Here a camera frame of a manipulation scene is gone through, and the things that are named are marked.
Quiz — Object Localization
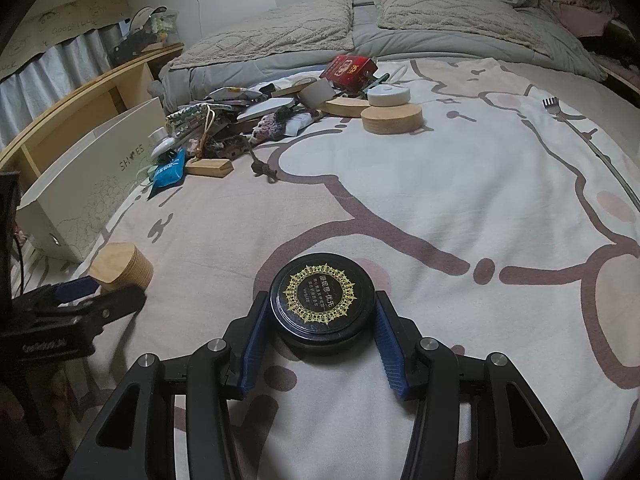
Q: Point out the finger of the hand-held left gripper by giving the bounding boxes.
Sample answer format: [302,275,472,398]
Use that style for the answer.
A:
[12,279,99,311]
[65,284,147,333]

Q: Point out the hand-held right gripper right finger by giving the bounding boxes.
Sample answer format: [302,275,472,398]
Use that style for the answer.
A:
[374,290,585,480]

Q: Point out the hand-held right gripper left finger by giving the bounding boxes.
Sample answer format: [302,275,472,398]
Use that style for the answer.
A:
[62,291,275,480]

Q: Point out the rounded wooden block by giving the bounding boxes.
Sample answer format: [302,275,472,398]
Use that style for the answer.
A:
[89,242,154,295]

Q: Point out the black round tin gold print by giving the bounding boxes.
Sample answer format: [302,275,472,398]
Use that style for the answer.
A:
[267,255,377,348]

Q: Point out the white shoe box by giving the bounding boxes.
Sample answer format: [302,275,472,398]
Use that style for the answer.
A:
[17,96,166,263]

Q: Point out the blue snack packet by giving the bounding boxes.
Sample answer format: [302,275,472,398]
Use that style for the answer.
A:
[146,152,187,201]

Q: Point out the long brown wooden block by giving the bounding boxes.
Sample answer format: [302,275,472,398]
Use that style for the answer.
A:
[185,157,236,178]

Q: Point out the wooden round disc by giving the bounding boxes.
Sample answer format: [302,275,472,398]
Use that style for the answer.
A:
[361,104,424,135]

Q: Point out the bear print bed sheet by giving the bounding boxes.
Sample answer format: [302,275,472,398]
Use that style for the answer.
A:
[0,55,640,480]

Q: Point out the white bottle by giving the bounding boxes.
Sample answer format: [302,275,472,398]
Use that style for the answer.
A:
[150,127,182,158]

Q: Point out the green patterned pouch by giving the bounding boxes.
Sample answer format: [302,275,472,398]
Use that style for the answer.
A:
[165,102,236,131]

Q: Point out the long wooden shelf unit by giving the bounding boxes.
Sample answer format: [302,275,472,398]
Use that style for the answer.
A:
[0,42,186,186]

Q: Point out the purple crochet pouch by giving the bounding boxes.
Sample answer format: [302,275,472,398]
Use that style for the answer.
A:
[250,107,301,143]

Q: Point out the grey curtain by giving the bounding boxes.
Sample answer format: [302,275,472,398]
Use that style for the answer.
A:
[0,22,126,133]

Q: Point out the white oval flat case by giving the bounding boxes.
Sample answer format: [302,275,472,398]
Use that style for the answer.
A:
[236,97,296,122]

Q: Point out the dark patterned packet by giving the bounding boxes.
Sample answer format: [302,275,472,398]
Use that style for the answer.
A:
[207,86,271,106]

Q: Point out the curved wooden piece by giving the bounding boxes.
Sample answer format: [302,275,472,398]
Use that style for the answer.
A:
[322,97,373,118]

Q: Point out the black bag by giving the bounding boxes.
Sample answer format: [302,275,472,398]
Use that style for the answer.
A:
[111,30,166,66]

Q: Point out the white round puck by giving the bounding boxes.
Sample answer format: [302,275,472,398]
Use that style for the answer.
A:
[366,85,410,107]

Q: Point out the beige cardboard tube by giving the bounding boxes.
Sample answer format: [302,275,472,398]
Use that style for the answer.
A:
[298,81,335,108]

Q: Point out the beige printed valance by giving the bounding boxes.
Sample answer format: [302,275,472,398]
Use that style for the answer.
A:
[0,0,130,81]

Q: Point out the red box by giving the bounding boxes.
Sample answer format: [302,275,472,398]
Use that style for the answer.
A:
[320,55,378,92]

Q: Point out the white cap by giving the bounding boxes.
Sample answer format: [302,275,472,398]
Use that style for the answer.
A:
[127,6,168,33]

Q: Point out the metal back scratcher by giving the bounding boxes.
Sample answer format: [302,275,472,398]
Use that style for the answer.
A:
[541,97,640,208]

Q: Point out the beige knit pillow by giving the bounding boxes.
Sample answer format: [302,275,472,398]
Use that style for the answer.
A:
[374,0,581,48]
[167,0,355,70]

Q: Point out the pink clothing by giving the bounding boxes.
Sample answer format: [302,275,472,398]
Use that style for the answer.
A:
[547,0,621,36]

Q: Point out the black cable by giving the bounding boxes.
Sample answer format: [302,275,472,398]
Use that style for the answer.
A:
[11,230,28,293]

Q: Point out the brown bead cord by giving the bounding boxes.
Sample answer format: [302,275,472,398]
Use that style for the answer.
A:
[247,145,281,183]

